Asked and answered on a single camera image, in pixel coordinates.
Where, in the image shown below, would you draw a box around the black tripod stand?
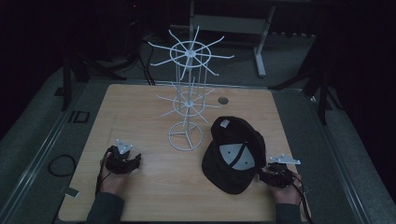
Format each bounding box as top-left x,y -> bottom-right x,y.
60,54 -> 128,112
268,29 -> 344,126

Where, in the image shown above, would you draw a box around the person's left hand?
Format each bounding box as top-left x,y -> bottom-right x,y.
99,160 -> 131,197

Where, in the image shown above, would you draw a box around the person's right hand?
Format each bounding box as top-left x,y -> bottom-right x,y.
270,173 -> 304,205

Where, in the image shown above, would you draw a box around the grey metal desk frame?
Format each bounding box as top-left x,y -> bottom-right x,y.
188,0 -> 277,78

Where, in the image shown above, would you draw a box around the white wire hat rack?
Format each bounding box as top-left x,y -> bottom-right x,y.
147,25 -> 235,152

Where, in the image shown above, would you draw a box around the black hanging cables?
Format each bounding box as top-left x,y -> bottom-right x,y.
135,18 -> 157,87

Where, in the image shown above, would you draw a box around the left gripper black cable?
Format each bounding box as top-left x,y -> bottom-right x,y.
94,146 -> 115,195

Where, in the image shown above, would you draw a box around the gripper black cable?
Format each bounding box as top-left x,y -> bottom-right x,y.
94,146 -> 115,195
288,169 -> 313,224

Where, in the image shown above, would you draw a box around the black cable loop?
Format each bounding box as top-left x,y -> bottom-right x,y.
48,154 -> 78,178

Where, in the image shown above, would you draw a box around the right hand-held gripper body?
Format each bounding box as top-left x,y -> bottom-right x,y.
263,153 -> 303,189

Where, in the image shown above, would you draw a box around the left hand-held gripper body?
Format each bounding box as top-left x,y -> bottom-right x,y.
105,138 -> 135,175

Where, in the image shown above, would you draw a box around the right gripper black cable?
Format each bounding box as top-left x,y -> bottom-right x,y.
288,169 -> 313,224

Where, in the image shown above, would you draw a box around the grey tape piece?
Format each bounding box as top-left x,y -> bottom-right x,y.
63,186 -> 81,199

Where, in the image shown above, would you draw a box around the black cap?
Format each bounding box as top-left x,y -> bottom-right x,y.
201,116 -> 268,196

